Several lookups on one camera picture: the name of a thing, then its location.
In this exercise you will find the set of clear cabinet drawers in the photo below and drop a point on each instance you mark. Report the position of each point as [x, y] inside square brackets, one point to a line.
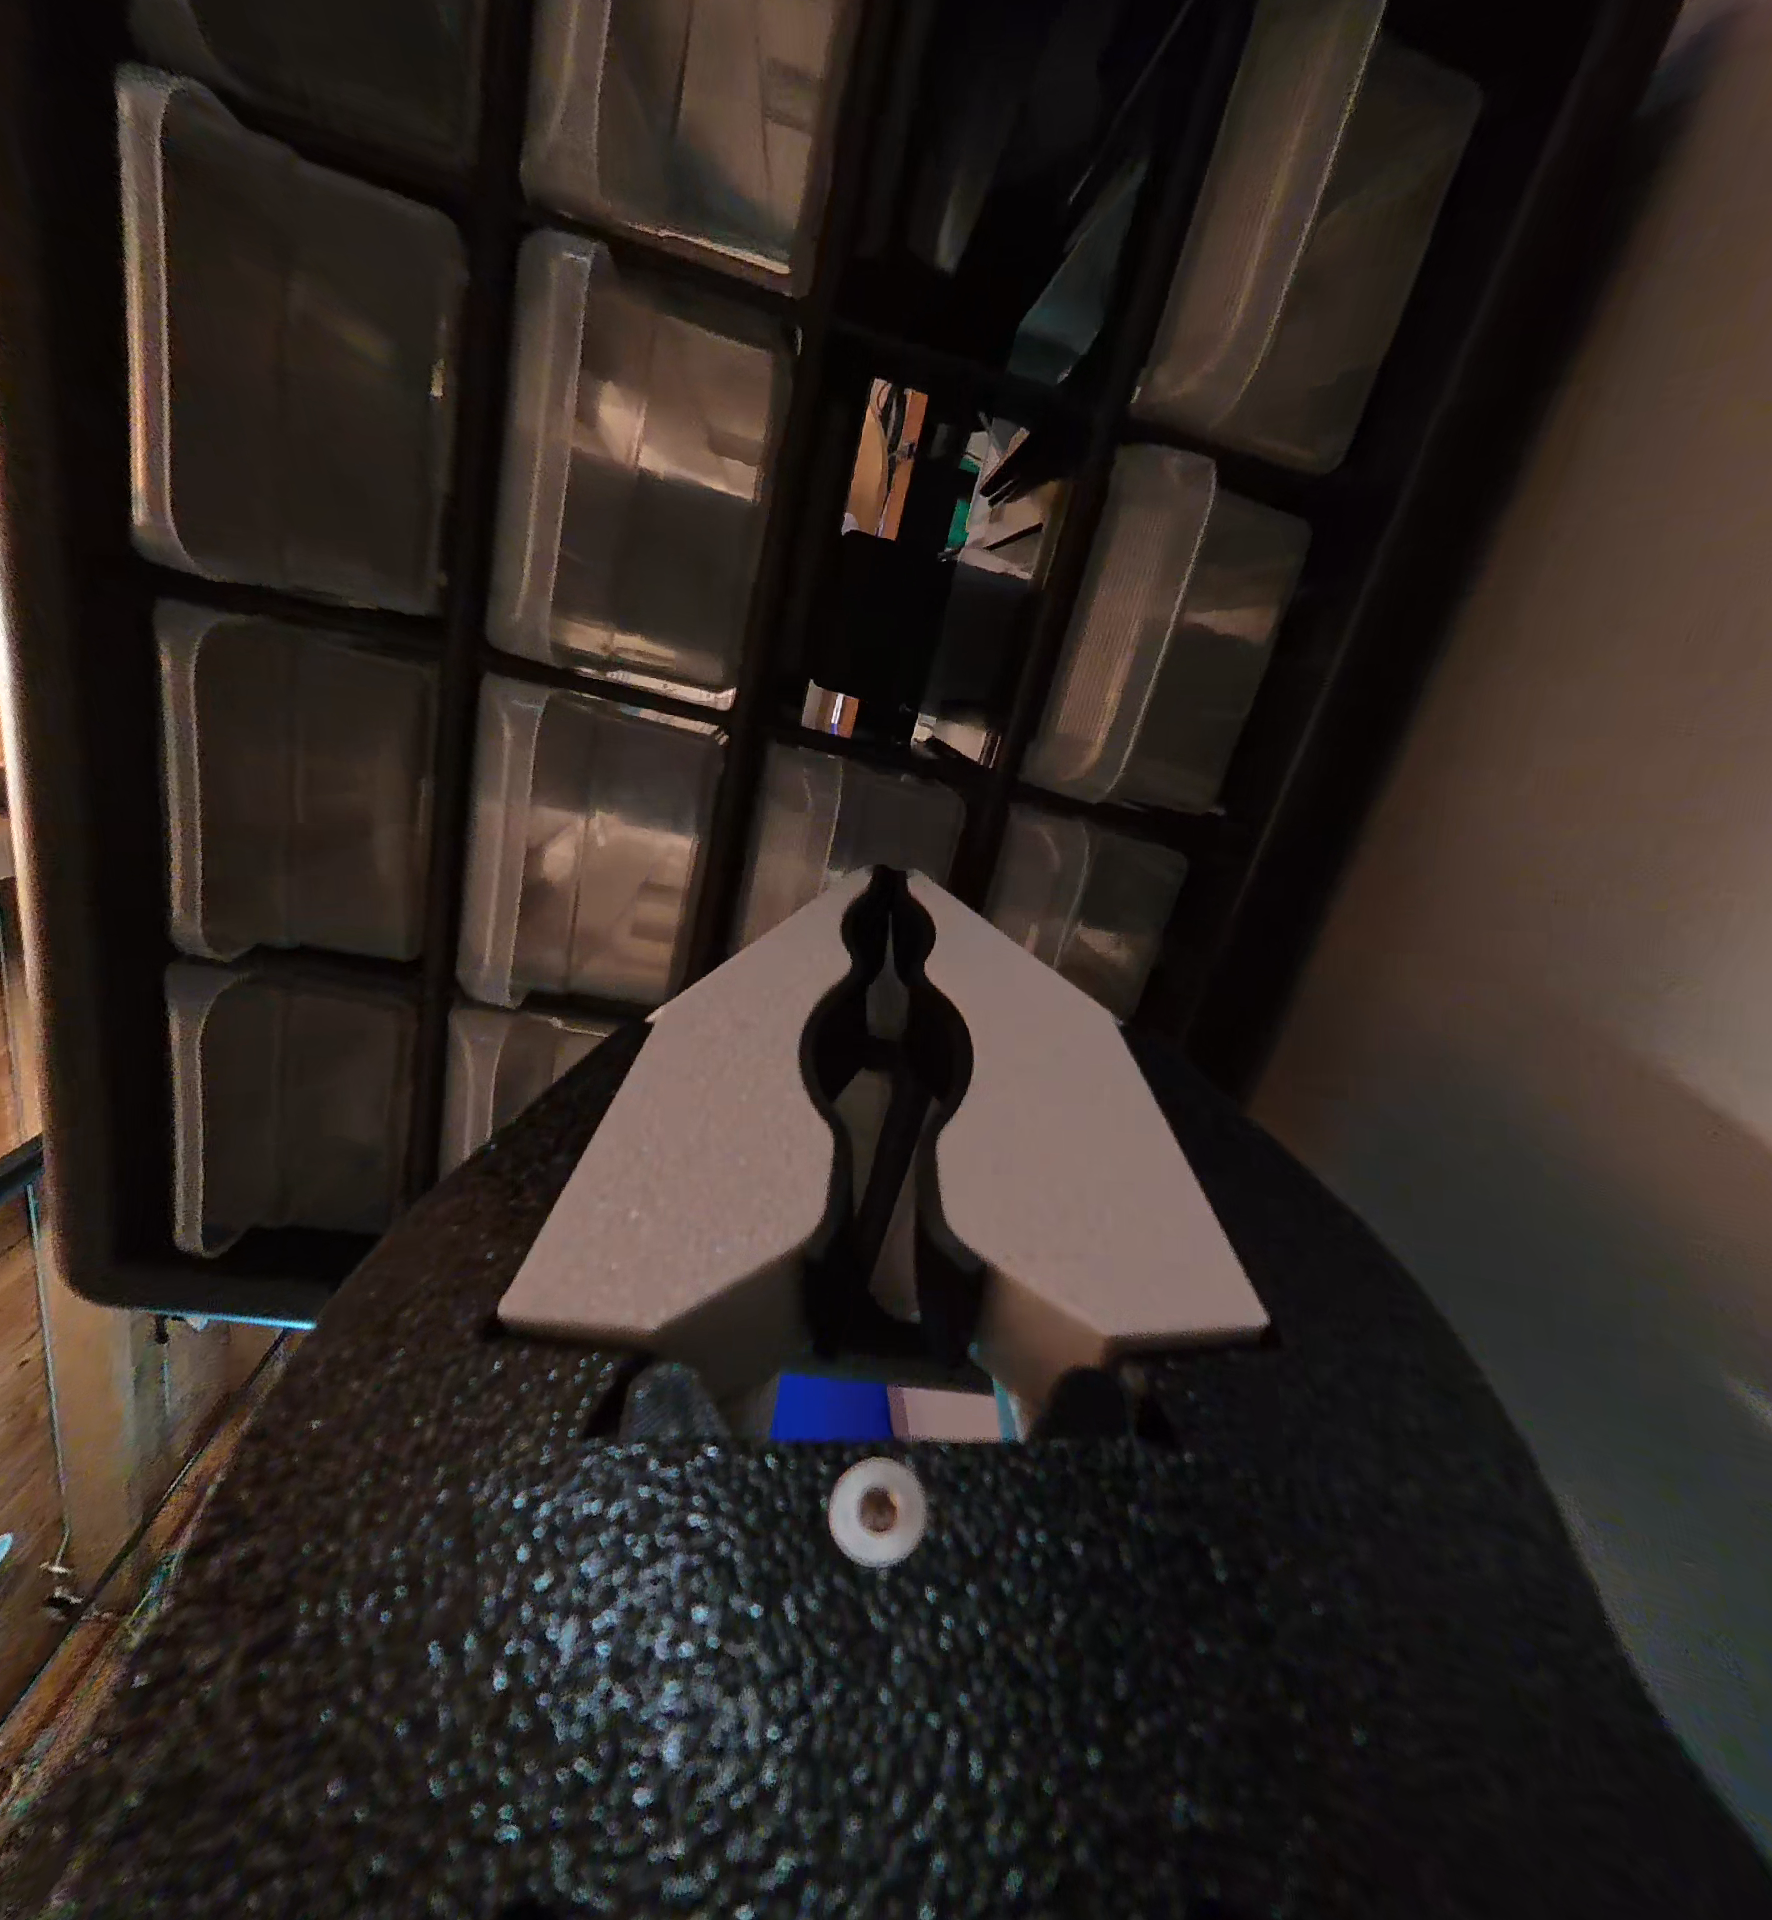
[301, 374]

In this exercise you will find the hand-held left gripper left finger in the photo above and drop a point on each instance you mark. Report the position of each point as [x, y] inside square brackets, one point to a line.
[676, 1185]

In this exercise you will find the black drawer cabinet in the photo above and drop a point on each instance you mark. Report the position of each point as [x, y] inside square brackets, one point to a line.
[77, 900]

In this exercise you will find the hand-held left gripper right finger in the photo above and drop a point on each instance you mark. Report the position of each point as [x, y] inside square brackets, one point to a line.
[1097, 1185]

